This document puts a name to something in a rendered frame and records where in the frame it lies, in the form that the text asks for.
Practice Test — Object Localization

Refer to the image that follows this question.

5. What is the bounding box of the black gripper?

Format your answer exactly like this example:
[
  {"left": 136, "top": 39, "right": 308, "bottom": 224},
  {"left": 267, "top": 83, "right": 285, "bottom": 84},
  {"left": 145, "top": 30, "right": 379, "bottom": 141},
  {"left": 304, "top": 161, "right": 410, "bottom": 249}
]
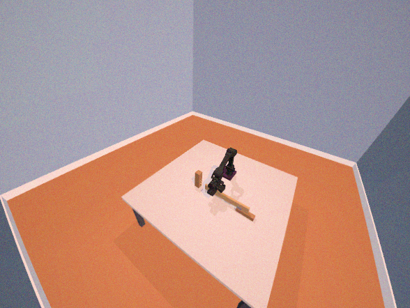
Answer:
[{"left": 207, "top": 180, "right": 224, "bottom": 197}]

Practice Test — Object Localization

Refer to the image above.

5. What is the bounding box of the long wooden rail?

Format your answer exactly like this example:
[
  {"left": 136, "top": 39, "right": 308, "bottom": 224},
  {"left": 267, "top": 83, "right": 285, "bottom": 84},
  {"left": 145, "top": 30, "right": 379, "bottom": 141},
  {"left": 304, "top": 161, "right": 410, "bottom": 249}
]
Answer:
[{"left": 205, "top": 184, "right": 250, "bottom": 213}]

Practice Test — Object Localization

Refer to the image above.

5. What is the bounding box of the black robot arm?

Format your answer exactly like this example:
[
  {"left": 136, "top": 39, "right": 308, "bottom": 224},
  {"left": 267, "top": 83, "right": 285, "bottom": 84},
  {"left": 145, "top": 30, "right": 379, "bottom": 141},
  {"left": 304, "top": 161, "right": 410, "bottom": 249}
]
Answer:
[{"left": 208, "top": 147, "right": 237, "bottom": 193}]

